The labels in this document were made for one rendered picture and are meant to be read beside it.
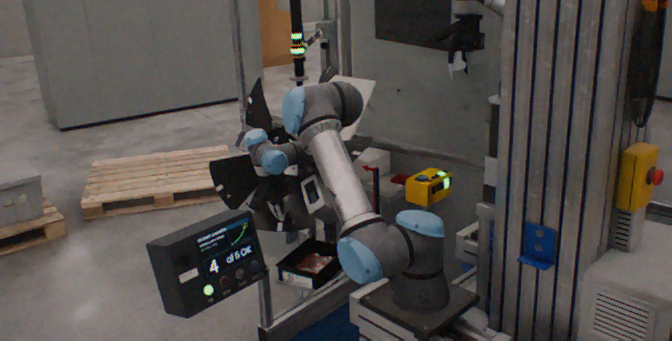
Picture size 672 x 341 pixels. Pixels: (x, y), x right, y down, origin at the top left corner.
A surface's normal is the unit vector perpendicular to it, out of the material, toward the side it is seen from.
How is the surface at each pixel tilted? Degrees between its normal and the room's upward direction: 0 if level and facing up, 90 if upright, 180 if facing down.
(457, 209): 90
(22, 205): 95
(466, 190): 90
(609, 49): 90
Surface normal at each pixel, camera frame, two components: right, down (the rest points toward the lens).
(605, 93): -0.72, 0.26
